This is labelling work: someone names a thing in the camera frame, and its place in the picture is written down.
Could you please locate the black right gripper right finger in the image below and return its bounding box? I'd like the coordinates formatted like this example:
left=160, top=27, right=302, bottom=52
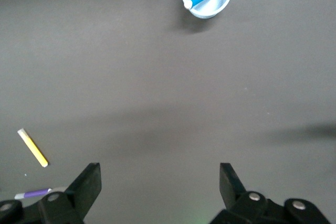
left=209, top=163, right=332, bottom=224

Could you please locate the yellow marker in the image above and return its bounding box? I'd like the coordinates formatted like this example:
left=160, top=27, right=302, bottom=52
left=17, top=128, right=49, bottom=168

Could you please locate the purple marker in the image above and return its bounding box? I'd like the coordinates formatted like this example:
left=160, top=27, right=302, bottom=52
left=14, top=186, right=67, bottom=200

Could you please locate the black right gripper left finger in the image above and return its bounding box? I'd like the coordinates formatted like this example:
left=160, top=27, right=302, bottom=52
left=0, top=163, right=102, bottom=224

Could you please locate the dark grey table cover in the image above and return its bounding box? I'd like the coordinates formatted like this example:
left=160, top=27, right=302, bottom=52
left=0, top=0, right=336, bottom=224

